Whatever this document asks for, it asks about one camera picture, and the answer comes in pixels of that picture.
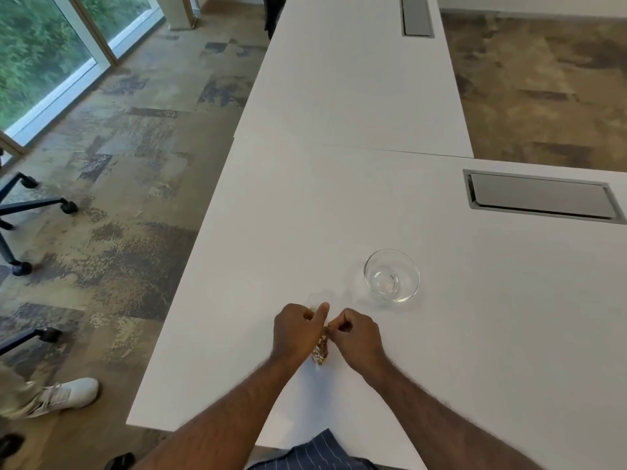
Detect large grey table cable hatch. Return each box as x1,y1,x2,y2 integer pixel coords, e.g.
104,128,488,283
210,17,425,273
463,168,621,225

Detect person's right forearm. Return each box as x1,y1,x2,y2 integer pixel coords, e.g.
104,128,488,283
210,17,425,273
363,358,542,470

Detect person's left forearm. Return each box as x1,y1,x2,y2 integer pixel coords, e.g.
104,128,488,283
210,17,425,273
131,356,297,470

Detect black office chair base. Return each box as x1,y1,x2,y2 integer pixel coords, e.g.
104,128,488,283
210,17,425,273
0,327,63,358
0,149,79,277

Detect navy striped shirt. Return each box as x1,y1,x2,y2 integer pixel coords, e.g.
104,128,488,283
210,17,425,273
245,428,378,470

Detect small clear golden snack packet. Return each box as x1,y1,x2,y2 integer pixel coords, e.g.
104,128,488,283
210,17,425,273
311,333,331,366

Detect clear glass bowl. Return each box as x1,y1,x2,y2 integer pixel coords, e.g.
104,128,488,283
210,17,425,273
363,248,421,303

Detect dark chair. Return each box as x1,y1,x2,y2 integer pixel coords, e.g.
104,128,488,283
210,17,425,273
262,0,289,42

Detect white column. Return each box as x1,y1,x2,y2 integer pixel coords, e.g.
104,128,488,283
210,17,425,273
159,0,201,31

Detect small grey table cable hatch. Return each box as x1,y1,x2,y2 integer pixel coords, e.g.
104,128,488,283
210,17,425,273
399,0,436,39

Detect glass window with white frame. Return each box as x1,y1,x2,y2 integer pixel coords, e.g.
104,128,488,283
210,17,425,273
0,0,166,157

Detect person's left hand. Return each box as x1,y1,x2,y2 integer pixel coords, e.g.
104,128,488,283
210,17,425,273
272,302,331,364

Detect person's right hand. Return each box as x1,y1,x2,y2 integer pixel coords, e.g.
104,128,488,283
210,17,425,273
326,308,389,378

